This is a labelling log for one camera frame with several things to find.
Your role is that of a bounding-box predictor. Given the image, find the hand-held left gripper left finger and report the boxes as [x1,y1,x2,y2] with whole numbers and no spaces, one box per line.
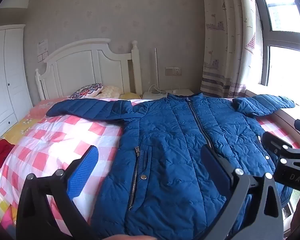
[16,145,99,240]

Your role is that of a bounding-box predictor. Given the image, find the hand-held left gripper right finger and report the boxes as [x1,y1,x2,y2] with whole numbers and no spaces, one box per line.
[201,145,283,240]

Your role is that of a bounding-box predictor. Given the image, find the blue quilted jacket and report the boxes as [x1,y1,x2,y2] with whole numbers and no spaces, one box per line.
[46,93,296,240]

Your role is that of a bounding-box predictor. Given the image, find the window sill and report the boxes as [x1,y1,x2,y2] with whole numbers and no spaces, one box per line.
[245,83,300,150]

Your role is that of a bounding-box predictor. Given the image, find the pink checkered blanket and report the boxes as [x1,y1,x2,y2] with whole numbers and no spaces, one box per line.
[0,97,300,230]

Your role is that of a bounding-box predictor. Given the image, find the yellow floral bedsheet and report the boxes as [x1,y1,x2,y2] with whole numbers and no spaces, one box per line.
[2,116,43,144]

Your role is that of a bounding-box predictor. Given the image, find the patterned pillow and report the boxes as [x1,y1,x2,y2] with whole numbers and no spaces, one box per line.
[69,83,104,99]

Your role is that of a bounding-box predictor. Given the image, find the cream pillow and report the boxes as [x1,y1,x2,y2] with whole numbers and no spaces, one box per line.
[98,85,124,99]

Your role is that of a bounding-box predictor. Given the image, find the yellow pillow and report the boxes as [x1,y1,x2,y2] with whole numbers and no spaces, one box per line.
[119,92,141,99]

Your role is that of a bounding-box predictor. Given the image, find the white nightstand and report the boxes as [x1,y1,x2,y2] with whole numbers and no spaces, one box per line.
[142,89,193,100]

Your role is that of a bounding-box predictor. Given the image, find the window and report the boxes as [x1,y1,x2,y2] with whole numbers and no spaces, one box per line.
[251,0,300,88]

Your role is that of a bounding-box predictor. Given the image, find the white bed headboard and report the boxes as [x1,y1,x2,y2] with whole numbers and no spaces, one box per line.
[35,38,143,100]

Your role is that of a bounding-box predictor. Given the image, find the white lamp pole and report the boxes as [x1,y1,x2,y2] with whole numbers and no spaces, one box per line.
[154,47,160,92]

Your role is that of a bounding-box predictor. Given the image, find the printed curtain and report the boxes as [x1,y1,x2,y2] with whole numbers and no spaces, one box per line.
[200,0,263,98]

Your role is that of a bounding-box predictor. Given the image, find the white wardrobe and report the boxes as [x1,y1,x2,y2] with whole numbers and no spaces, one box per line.
[0,24,33,143]

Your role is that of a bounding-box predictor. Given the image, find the white cable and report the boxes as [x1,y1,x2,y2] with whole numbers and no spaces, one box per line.
[147,84,174,93]

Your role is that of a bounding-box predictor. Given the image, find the wall socket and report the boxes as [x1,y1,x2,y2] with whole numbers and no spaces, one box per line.
[165,67,182,76]

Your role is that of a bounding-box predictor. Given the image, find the paper wall note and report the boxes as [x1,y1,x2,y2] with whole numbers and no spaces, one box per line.
[37,39,49,54]

